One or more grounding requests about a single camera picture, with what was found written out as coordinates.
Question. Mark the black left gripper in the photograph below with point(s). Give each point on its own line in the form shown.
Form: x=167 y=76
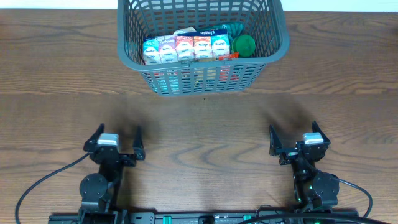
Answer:
x=129 y=160

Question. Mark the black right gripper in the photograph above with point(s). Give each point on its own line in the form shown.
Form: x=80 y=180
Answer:
x=288 y=155

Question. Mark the mint green wipes packet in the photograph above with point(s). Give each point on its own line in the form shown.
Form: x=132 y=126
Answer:
x=167 y=86

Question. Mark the red spaghetti packet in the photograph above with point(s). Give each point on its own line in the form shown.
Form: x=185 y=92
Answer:
x=224 y=70

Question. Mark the green lid jar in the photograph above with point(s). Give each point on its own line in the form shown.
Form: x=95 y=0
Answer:
x=244 y=45

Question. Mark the green Nescafe coffee pouch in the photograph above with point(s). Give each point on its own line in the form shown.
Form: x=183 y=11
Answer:
x=234 y=29

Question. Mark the Kleenex tissue multipack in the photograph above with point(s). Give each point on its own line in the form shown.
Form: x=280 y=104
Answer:
x=185 y=47

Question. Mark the beige powder pouch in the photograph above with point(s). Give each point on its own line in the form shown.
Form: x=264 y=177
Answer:
x=184 y=31

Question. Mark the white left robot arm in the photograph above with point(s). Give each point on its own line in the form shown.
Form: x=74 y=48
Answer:
x=99 y=191

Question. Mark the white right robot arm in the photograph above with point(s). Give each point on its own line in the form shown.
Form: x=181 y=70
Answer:
x=314 y=190

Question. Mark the grey plastic basket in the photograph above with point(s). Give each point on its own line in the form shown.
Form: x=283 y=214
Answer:
x=263 y=20

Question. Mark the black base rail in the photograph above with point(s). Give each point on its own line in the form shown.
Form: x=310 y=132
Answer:
x=159 y=218

